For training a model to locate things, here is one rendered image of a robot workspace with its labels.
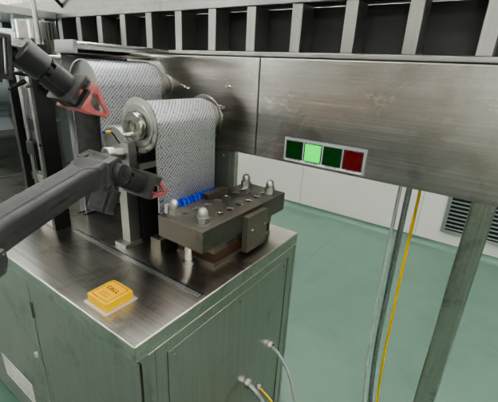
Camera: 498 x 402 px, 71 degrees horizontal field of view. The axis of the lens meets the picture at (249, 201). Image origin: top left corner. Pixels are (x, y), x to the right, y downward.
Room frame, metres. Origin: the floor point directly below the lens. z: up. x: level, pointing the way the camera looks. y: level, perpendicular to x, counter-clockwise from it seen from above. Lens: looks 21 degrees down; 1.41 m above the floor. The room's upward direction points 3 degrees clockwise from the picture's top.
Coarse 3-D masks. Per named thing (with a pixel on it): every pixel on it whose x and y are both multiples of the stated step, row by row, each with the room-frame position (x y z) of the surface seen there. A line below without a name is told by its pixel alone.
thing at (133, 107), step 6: (132, 108) 0.94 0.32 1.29; (138, 108) 0.93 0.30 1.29; (144, 108) 0.92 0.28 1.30; (144, 114) 0.91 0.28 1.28; (150, 120) 0.90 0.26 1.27; (216, 120) 1.11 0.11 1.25; (150, 126) 0.90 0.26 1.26; (150, 132) 0.90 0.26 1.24; (144, 138) 0.92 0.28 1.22; (150, 138) 0.90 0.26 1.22; (138, 144) 0.93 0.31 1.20; (144, 144) 0.92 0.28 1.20
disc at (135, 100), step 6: (126, 102) 0.96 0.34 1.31; (132, 102) 0.94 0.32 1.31; (138, 102) 0.93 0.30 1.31; (144, 102) 0.92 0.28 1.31; (126, 108) 0.96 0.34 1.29; (150, 108) 0.91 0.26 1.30; (150, 114) 0.91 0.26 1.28; (156, 120) 0.90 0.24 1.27; (156, 126) 0.89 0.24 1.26; (156, 132) 0.89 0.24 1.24; (126, 138) 0.97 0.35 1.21; (156, 138) 0.90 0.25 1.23; (150, 144) 0.91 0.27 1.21; (138, 150) 0.94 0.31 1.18; (144, 150) 0.92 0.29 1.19; (150, 150) 0.91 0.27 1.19
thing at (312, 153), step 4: (308, 144) 1.01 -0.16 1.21; (308, 148) 1.01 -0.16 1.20; (312, 148) 1.00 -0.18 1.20; (316, 148) 0.99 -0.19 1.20; (320, 148) 0.99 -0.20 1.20; (308, 152) 1.01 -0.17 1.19; (312, 152) 1.00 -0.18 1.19; (316, 152) 0.99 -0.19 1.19; (320, 152) 0.99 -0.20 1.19; (304, 156) 1.01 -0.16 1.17; (308, 156) 1.01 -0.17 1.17; (312, 156) 1.00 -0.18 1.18; (316, 156) 0.99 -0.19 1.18; (308, 160) 1.01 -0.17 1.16; (312, 160) 1.00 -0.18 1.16; (316, 160) 0.99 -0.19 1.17
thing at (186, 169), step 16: (192, 144) 1.02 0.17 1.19; (208, 144) 1.07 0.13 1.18; (160, 160) 0.91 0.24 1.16; (176, 160) 0.96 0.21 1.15; (192, 160) 1.01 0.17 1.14; (208, 160) 1.07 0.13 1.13; (176, 176) 0.96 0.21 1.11; (192, 176) 1.01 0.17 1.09; (208, 176) 1.07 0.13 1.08; (176, 192) 0.96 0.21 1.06; (192, 192) 1.01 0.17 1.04; (160, 208) 0.91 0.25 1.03
